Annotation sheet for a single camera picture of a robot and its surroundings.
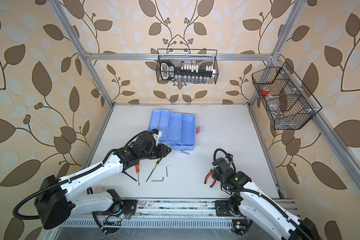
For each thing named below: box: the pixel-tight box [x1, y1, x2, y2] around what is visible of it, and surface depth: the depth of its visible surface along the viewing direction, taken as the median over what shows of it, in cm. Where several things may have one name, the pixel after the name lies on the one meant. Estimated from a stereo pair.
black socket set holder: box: [160, 60, 216, 83], surface depth 86 cm
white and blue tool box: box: [148, 109, 201, 151], surface depth 100 cm
